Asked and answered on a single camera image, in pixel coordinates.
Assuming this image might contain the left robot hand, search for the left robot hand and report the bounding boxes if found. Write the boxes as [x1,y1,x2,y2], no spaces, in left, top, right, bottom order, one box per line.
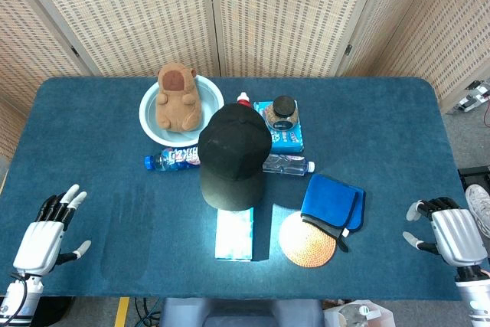
[12,184,93,277]

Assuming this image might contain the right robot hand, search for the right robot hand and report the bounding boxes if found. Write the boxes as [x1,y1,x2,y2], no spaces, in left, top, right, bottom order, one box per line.
[402,196,489,269]

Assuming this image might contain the black baseball cap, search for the black baseball cap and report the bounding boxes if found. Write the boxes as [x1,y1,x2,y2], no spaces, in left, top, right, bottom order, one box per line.
[198,103,273,212]

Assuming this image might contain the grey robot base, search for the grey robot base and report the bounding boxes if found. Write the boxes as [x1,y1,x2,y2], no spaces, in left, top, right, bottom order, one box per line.
[158,298,325,327]

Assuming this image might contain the white sneaker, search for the white sneaker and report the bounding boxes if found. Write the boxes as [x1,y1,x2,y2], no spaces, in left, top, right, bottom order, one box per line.
[465,184,490,238]

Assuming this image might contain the black box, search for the black box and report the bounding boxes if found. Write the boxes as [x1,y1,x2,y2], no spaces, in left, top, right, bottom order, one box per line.
[458,165,490,190]

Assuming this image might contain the blue table cover cloth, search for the blue table cover cloth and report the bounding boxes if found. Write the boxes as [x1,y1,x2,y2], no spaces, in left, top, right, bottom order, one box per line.
[0,76,474,302]

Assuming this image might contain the clear plastic container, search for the clear plastic container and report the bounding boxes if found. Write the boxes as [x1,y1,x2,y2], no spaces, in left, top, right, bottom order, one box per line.
[324,299,395,327]

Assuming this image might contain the white electronic device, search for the white electronic device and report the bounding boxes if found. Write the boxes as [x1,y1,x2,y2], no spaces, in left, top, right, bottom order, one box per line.
[455,80,490,113]

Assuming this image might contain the woven rattan coaster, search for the woven rattan coaster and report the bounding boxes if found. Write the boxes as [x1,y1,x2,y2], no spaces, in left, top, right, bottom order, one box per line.
[278,211,338,269]

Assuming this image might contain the blue label drink bottle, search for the blue label drink bottle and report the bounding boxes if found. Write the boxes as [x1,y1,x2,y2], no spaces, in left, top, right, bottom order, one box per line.
[143,144,202,173]

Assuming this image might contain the clear water bottle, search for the clear water bottle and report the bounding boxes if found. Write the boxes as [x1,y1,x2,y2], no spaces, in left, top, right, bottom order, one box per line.
[262,153,316,177]

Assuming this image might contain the wide blue Oreo box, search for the wide blue Oreo box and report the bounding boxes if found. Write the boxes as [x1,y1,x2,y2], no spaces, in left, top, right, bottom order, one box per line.
[253,100,305,153]

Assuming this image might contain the long blue Oreo box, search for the long blue Oreo box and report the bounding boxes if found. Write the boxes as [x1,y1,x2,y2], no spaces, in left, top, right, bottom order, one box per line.
[214,206,255,262]

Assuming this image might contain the brown capybara plush toy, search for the brown capybara plush toy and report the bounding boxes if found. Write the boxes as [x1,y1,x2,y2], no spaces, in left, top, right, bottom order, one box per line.
[155,63,204,132]

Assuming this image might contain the glass jar black lid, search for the glass jar black lid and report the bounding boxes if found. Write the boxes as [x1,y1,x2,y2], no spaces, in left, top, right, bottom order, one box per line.
[265,95,300,132]

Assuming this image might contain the light blue plastic basin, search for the light blue plastic basin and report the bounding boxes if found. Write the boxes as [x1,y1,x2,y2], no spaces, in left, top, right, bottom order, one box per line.
[139,75,225,145]

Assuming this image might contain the black floor cables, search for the black floor cables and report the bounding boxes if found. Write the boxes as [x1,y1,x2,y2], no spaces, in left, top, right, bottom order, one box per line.
[133,296,162,327]

